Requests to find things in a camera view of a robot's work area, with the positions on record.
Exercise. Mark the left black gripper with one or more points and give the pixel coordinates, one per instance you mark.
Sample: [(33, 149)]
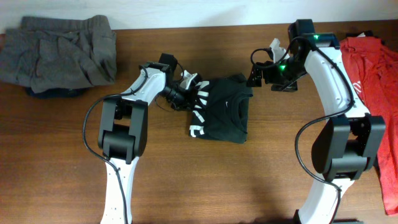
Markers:
[(188, 103)]

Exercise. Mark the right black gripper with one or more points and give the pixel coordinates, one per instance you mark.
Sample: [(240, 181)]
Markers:
[(270, 78)]

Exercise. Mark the black Nike t-shirt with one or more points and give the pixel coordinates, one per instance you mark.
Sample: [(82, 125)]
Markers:
[(221, 109)]

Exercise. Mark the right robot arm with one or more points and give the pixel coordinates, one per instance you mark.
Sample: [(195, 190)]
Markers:
[(348, 143)]

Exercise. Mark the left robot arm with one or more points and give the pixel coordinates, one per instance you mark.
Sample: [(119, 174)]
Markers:
[(124, 124)]

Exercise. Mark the black logo t-shirt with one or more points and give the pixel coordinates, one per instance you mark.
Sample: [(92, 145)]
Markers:
[(366, 33)]

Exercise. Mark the folded dark navy garment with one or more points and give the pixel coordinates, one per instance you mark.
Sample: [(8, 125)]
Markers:
[(56, 93)]

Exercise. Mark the folded grey shorts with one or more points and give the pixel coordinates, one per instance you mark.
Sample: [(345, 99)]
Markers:
[(46, 53)]

